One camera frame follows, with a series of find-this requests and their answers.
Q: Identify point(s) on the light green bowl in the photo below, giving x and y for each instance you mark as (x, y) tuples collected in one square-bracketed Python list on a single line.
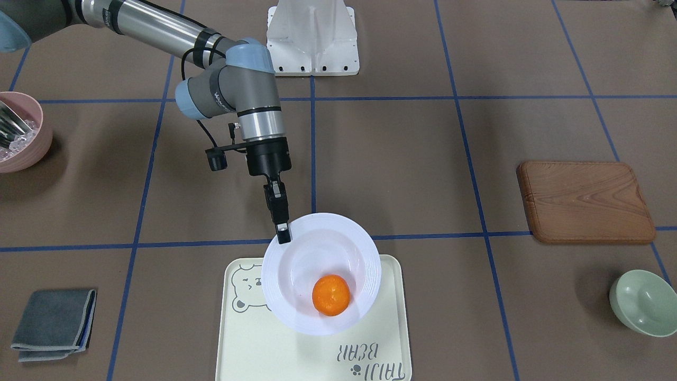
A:
[(644, 302)]

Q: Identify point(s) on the metal scoop in bowl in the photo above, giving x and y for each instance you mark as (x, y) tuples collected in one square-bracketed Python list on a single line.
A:
[(14, 131)]

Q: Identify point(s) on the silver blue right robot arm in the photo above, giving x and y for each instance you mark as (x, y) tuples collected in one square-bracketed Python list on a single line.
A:
[(238, 77)]

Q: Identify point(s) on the cream bear print tray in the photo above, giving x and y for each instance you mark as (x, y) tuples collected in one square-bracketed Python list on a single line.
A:
[(254, 345)]

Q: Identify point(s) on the wooden cutting board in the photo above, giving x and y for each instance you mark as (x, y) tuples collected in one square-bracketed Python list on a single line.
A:
[(583, 202)]

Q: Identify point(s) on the orange mandarin fruit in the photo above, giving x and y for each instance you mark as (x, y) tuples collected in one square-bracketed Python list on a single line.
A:
[(331, 295)]

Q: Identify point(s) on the pink bowl with ice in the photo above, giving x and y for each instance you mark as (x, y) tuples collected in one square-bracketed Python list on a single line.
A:
[(40, 140)]

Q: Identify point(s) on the white round plate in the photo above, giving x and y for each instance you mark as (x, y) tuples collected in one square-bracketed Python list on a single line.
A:
[(321, 244)]

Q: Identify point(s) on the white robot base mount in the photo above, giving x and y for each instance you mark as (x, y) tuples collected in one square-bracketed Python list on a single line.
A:
[(313, 38)]

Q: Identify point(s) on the folded grey cloth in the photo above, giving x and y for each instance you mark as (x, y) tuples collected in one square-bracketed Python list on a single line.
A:
[(55, 324)]

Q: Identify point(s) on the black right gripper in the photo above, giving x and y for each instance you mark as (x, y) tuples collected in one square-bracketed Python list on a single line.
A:
[(270, 157)]

